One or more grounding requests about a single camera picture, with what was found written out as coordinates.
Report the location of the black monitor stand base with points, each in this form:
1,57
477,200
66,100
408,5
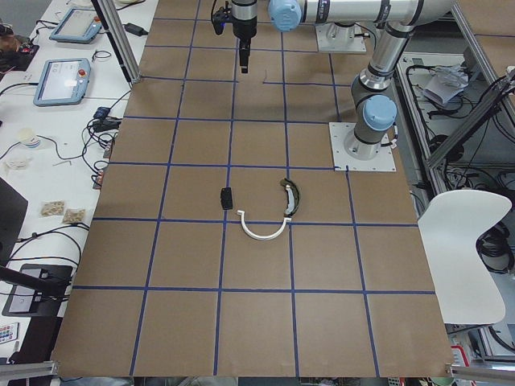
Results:
37,290

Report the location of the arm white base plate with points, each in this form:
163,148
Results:
348,39
349,154

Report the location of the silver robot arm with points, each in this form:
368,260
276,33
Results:
376,113

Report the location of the blue teach pendant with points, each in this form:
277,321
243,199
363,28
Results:
62,82
77,26

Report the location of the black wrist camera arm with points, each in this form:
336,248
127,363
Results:
220,17

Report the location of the near blue teach pendant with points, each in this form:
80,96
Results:
62,82

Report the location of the aluminium frame post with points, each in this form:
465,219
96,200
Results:
112,24

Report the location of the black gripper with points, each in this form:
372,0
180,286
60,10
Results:
244,29

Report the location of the bag of small parts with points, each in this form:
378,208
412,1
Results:
73,216
52,208

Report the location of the curved metal brake shoe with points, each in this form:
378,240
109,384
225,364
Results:
293,196

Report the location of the white plastic chair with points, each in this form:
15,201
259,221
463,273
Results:
450,228

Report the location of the black power adapter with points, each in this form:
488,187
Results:
135,29

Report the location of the far blue teach pendant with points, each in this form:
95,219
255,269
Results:
77,26

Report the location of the colourful remote control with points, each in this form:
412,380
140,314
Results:
9,333

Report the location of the black rectangular plastic part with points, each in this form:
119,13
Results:
226,198

